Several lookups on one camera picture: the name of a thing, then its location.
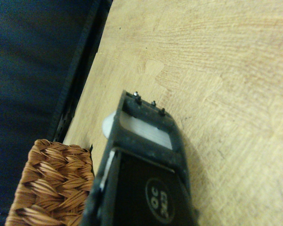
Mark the brown wicker basket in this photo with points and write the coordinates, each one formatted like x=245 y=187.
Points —
x=49 y=179

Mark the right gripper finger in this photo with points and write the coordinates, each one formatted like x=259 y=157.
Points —
x=143 y=146

